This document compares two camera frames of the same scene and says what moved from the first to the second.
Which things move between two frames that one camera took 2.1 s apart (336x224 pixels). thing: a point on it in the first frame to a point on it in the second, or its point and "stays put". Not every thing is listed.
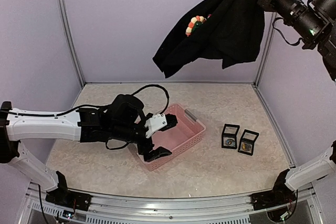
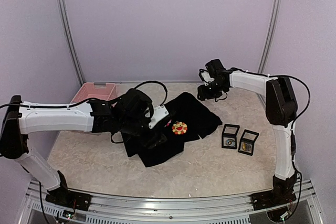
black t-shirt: [233, 33] to [189, 120]
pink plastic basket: [178, 138] to [88, 91]
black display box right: [247, 142] stays put
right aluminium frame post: [265, 47] stays put
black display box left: [229, 136] stays put
